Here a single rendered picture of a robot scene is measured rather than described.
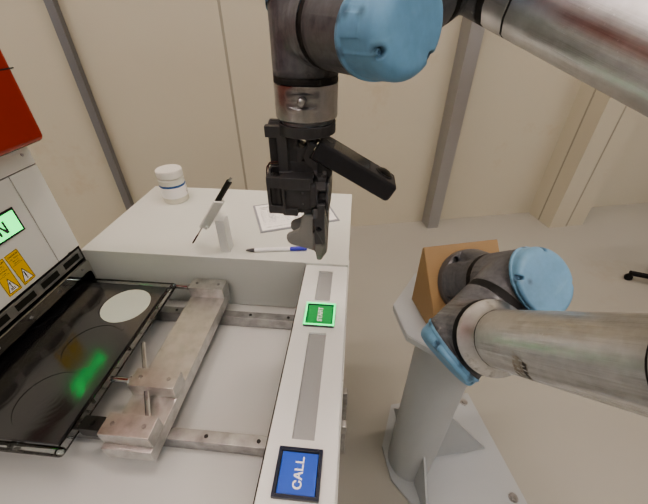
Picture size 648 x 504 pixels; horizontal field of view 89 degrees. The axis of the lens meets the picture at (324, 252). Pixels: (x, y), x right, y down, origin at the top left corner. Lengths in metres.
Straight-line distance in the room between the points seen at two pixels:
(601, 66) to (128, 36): 2.20
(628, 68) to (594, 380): 0.25
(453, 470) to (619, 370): 1.25
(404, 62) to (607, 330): 0.28
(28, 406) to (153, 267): 0.34
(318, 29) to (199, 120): 2.03
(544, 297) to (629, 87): 0.36
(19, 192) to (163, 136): 1.63
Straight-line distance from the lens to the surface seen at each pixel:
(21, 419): 0.75
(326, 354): 0.57
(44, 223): 0.89
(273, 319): 0.78
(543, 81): 2.92
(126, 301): 0.85
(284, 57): 0.40
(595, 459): 1.86
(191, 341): 0.74
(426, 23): 0.32
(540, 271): 0.63
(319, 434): 0.50
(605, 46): 0.35
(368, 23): 0.29
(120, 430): 0.64
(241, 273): 0.80
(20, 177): 0.86
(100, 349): 0.78
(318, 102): 0.40
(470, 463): 1.61
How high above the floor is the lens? 1.42
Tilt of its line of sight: 36 degrees down
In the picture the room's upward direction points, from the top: straight up
